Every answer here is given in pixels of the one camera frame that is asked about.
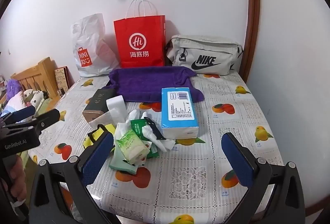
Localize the green wipes packet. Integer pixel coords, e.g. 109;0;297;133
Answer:
130;119;160;160

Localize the light green bedding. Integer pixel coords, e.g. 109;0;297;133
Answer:
18;147;34;170

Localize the red paper shopping bag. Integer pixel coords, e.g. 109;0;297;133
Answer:
113;0;166;69

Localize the white plush toy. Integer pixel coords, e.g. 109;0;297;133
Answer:
23;88;45;111

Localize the mint green cloth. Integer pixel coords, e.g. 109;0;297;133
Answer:
108;144;140;174

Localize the purple towel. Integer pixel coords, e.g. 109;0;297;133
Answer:
100;66;205;104

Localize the wooden headboard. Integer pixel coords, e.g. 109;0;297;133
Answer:
10;57;61;101

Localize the patterned book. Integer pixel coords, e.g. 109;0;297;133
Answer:
54;66;70;97

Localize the clear pouch with yellow item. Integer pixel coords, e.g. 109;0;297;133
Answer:
82;108;128;151

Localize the blue tissue pack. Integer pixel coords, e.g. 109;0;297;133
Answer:
160;87;199;140

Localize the orange printed white packet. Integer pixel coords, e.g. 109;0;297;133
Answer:
139;136;156;163

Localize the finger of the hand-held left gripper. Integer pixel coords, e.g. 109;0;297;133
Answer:
25;108;60;137
1;105;36;124

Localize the black watch band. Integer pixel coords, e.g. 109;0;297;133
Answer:
144;117;167;140

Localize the person's left hand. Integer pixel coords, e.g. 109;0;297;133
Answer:
9;154;27;207

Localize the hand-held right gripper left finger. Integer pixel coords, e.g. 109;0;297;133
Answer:
29;124;115;224

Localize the purple plush toy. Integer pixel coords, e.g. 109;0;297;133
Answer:
6;79;24;102

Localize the dark green gold box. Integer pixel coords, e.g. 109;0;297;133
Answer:
82;88;116;122

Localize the fruit printed tablecloth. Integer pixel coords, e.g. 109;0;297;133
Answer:
27;70;285;224

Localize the small light green tissue pack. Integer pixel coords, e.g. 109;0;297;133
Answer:
115;129;150;164

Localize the grey waist bag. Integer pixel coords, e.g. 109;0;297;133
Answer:
166;34;244;76

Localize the white glove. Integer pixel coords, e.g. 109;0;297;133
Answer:
126;109;176;153

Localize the white sponge block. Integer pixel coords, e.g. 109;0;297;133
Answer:
106;95;126;112

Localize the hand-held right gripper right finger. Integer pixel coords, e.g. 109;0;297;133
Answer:
221;132;306;224

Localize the white plastic shopping bag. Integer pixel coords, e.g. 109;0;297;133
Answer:
70;13;120;78

